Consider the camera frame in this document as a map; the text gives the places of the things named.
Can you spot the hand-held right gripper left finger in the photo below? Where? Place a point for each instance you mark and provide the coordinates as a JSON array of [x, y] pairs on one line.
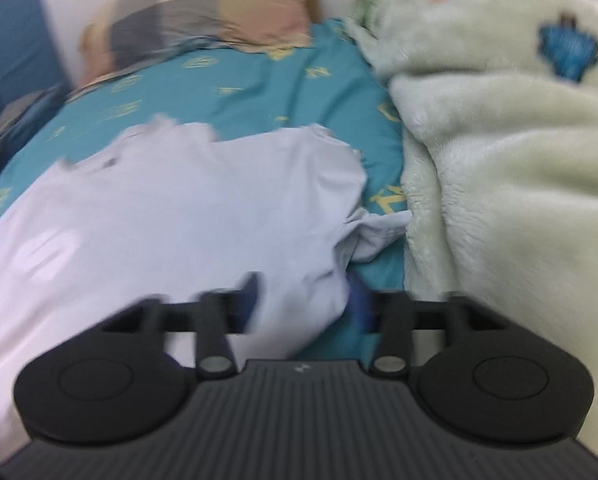
[[249, 305]]

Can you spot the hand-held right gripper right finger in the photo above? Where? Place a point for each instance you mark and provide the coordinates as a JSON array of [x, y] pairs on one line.
[[366, 312]]

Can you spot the white t-shirt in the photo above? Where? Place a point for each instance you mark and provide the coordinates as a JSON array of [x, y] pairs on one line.
[[179, 210]]

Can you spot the pale green fleece blanket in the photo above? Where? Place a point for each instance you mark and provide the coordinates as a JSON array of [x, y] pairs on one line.
[[504, 160]]

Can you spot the grey cloth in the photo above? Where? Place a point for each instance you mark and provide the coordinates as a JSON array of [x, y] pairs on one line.
[[19, 115]]

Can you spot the plaid pillow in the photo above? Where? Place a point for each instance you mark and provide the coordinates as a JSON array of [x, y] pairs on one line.
[[204, 10]]

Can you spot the blue covered chair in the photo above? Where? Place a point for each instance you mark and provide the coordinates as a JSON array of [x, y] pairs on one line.
[[14, 35]]

